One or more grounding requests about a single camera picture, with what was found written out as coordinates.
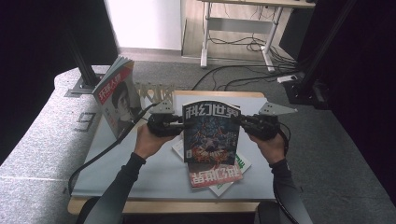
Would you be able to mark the person's left leg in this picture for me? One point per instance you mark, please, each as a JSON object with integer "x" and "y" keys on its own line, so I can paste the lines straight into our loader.
{"x": 85, "y": 211}

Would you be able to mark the black metal stand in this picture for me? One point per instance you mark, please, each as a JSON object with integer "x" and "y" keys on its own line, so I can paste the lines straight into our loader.
{"x": 306, "y": 82}
{"x": 85, "y": 74}

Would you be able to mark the white desk frame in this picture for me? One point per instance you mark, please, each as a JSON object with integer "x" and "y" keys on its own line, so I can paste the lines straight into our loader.
{"x": 205, "y": 37}

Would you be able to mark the red illustrated magazine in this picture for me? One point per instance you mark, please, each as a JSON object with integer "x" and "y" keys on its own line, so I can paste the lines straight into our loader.
{"x": 214, "y": 177}

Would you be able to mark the person's right hand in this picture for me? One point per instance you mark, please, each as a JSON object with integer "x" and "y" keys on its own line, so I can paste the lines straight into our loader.
{"x": 271, "y": 149}

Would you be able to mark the white magazine green title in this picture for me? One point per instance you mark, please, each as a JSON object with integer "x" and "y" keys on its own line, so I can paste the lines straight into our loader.
{"x": 242, "y": 165}

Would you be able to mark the wooden table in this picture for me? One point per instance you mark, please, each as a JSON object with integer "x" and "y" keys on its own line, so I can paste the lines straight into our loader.
{"x": 186, "y": 207}

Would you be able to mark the person's leg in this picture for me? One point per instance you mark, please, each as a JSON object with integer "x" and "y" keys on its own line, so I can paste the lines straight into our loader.
{"x": 264, "y": 214}
{"x": 85, "y": 211}

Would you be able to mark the white power strip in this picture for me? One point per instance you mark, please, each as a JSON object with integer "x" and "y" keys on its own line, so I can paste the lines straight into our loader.
{"x": 286, "y": 79}

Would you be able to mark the clear acrylic magazine rack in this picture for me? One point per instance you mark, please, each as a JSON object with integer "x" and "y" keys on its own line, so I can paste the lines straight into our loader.
{"x": 155, "y": 91}

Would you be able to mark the dark curtain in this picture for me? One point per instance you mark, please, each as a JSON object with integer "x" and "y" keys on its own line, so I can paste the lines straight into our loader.
{"x": 31, "y": 46}
{"x": 367, "y": 93}

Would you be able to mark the grey portrait magazine red title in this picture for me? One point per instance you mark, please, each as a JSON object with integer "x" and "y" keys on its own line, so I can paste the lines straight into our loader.
{"x": 118, "y": 99}

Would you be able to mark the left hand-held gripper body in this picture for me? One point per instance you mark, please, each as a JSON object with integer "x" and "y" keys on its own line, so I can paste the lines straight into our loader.
{"x": 162, "y": 126}

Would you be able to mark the black tape floor marking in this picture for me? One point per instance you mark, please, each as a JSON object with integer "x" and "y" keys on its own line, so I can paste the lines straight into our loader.
{"x": 87, "y": 121}

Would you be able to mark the person's right leg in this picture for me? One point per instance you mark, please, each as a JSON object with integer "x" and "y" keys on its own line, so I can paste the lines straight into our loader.
{"x": 264, "y": 214}

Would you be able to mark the dark blue illustrated magazine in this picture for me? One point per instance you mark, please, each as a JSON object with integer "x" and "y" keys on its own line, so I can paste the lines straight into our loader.
{"x": 211, "y": 137}

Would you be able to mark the person's left hand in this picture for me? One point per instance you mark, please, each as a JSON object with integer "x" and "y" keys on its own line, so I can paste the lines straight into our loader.
{"x": 149, "y": 144}

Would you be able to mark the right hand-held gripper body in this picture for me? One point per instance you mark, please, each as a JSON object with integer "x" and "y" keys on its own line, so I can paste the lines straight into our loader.
{"x": 263, "y": 126}

